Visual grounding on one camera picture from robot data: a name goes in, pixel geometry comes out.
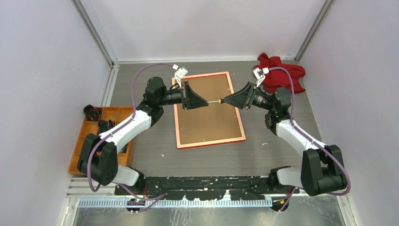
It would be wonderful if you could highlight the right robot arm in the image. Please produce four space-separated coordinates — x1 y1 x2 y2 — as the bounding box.
219 82 351 196

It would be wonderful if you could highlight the red picture frame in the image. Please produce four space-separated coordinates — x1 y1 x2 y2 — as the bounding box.
174 72 246 149

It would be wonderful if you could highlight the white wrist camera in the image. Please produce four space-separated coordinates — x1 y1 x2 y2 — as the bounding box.
253 67 269 87
172 64 188 82

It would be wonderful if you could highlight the red cloth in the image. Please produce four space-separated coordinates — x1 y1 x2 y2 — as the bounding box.
254 53 306 94

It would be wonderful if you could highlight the wooden compartment tray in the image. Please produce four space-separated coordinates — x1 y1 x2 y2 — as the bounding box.
68 106 135 175

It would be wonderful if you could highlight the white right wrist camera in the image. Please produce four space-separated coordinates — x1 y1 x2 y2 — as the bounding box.
253 67 269 87

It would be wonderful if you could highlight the yellow black screwdriver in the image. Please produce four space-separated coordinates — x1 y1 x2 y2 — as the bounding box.
207 98 224 104

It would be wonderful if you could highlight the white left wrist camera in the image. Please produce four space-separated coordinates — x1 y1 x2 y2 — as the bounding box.
172 64 188 82

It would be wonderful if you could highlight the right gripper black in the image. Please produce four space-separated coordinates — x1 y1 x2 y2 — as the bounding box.
223 82 275 112

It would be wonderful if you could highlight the blue green item in tray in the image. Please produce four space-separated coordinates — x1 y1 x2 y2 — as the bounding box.
119 144 128 153

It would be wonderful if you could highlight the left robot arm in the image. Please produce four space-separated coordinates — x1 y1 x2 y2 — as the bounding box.
77 77 208 195

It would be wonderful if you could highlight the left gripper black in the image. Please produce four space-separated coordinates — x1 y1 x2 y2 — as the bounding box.
159 82 208 111

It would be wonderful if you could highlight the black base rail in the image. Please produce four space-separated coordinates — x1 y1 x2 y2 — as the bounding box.
127 176 294 201

